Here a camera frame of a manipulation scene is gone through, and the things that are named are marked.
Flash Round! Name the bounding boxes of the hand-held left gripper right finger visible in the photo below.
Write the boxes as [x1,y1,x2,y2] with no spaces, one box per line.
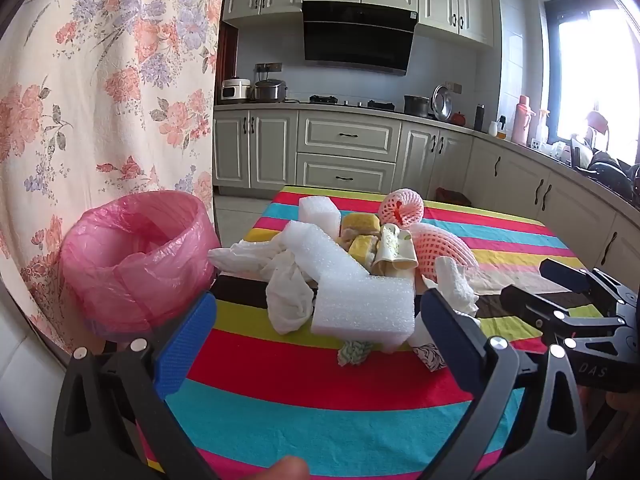
[420,287,588,480]

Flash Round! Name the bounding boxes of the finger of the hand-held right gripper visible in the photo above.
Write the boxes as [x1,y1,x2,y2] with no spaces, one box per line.
[499,284,626,356]
[539,258,632,311]

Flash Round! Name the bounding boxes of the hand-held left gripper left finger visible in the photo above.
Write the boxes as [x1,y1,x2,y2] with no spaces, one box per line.
[51,290,218,480]

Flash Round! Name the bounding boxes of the black patterned white paper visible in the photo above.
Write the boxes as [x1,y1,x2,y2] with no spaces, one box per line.
[407,317,451,373]

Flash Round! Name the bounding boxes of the white tissue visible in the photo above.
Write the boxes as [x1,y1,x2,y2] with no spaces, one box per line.
[432,256,480,317]

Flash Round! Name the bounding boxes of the pink lined trash bin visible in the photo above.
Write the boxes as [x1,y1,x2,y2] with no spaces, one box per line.
[59,191,221,336]

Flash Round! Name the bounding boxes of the long pink foam net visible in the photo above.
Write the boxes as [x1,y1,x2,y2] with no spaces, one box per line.
[411,224,481,281]

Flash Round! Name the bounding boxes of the angled white foam block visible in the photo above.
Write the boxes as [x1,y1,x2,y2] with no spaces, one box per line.
[282,220,417,352]

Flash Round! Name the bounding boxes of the green zigzag cloth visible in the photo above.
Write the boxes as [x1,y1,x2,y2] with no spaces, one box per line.
[337,340,373,368]

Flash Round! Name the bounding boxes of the green print paper bag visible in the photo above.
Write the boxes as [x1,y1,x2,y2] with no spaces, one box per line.
[372,223,420,277]

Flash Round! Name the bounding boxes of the white plastic bag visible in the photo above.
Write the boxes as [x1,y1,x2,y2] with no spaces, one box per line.
[207,239,316,336]

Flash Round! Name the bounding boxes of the yellow sponge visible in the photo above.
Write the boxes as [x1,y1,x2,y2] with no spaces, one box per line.
[340,212,382,236]
[347,234,381,263]

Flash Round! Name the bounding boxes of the round pink foam net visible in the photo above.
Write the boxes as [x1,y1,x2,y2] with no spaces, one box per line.
[378,188,425,226]

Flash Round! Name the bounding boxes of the small white foam block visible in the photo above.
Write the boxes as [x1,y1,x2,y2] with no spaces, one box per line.
[298,196,342,238]

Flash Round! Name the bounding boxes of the person's left hand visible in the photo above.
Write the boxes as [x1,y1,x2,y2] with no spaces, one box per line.
[259,456,311,480]

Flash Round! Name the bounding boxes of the black bag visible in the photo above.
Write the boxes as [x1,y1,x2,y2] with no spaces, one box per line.
[575,152,640,201]

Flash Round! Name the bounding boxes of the striped tablecloth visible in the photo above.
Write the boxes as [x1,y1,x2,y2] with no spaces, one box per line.
[135,185,608,480]

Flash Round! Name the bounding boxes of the dark red floor bin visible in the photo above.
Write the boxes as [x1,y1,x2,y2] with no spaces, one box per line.
[436,187,472,207]

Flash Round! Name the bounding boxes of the clear spray bottle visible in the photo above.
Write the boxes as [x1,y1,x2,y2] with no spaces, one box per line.
[535,109,551,148]

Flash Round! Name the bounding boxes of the pink thermos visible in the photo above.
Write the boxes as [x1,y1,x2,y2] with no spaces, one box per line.
[515,95,533,147]

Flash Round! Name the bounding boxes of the round steel plate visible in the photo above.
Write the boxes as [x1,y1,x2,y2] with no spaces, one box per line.
[431,85,454,122]

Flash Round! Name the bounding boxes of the kitchen window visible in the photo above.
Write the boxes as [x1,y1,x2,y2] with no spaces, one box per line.
[542,0,640,166]

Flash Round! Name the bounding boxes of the dark cooking pot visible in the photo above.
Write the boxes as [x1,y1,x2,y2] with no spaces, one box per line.
[404,95,432,117]

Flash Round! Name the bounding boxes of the white lower kitchen cabinets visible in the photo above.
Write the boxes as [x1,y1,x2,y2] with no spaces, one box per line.
[212,107,640,306]

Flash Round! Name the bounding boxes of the floral curtain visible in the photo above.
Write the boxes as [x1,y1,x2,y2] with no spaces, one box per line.
[0,0,232,356]

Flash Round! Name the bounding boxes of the black gas stove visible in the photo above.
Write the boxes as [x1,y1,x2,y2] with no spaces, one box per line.
[309,94,396,110]

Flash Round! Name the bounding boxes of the white rice cooker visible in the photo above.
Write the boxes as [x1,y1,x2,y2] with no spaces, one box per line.
[220,78,252,103]

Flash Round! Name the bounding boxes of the steel pressure cooker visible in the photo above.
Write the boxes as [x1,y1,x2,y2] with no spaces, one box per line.
[252,79,288,102]

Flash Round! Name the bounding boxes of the black range hood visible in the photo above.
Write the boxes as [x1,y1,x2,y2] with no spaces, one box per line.
[301,1,420,77]

